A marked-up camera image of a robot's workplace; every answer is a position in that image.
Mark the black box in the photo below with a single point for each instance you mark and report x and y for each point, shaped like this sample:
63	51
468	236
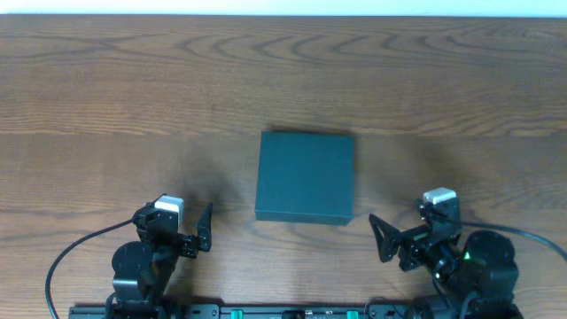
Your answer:
305	178

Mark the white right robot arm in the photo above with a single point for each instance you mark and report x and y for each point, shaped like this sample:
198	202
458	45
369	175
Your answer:
476	281

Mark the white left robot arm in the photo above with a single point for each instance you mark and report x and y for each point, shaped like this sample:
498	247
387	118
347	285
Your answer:
142	268

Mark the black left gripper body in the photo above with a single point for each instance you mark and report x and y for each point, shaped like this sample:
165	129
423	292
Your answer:
184	242

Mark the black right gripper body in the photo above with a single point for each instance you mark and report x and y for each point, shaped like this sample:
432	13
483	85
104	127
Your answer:
407	245

